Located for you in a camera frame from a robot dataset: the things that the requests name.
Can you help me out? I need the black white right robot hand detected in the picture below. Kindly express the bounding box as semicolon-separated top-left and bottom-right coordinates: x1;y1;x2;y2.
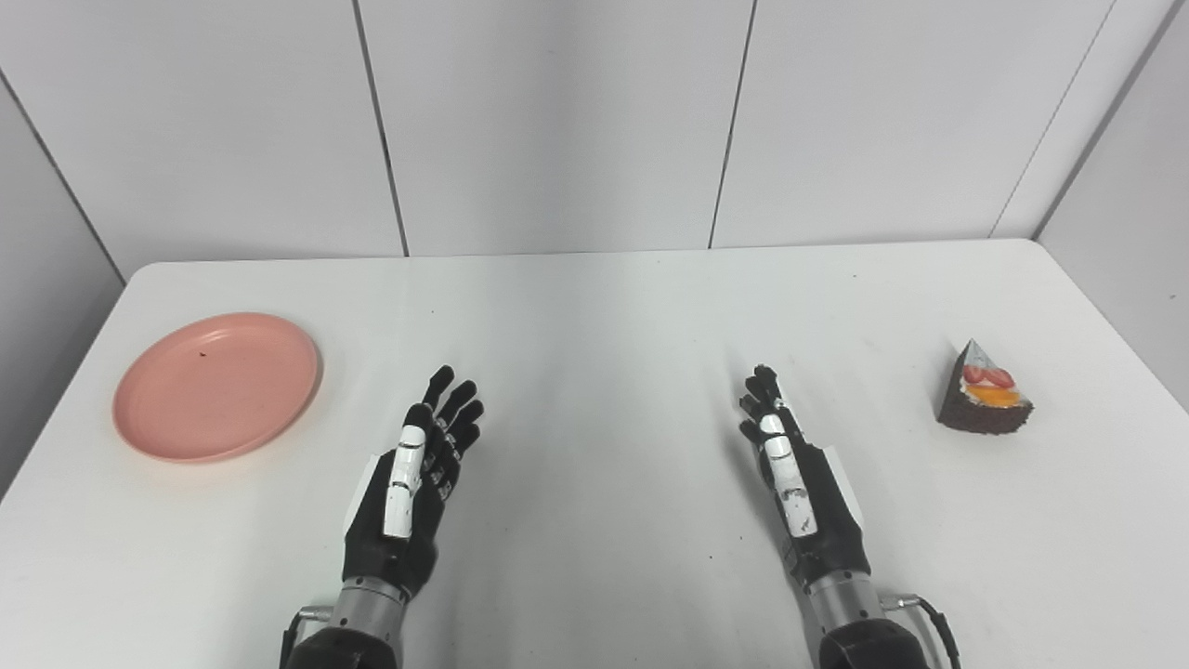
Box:
738;364;874;591

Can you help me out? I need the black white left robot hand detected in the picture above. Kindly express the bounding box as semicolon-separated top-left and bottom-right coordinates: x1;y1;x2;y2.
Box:
342;365;486;603

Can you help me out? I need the chocolate cake slice with fruit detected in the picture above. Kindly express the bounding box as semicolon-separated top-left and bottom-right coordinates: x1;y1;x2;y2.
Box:
936;339;1035;436

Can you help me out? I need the pink round plate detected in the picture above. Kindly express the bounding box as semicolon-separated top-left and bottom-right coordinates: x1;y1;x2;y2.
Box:
112;312;323;465

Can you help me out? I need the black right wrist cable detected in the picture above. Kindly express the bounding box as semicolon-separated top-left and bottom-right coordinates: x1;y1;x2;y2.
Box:
882;595;962;669

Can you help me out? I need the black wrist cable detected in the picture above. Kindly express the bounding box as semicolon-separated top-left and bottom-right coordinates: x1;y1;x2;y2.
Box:
882;595;962;669
281;606;332;669

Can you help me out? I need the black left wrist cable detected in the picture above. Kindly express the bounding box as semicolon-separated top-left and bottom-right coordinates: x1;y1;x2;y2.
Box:
281;606;332;669

